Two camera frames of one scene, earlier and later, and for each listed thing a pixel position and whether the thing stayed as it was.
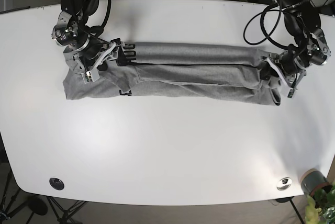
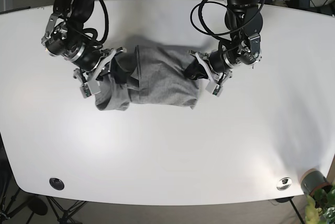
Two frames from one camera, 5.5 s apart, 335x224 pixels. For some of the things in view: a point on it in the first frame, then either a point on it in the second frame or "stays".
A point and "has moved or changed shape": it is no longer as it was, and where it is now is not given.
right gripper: (312, 50) -> (246, 51)
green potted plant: (320, 208) stays
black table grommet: (57, 183) stays
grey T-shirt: (192, 72) has moved or changed shape
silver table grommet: (284, 183) stays
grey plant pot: (312, 180) stays
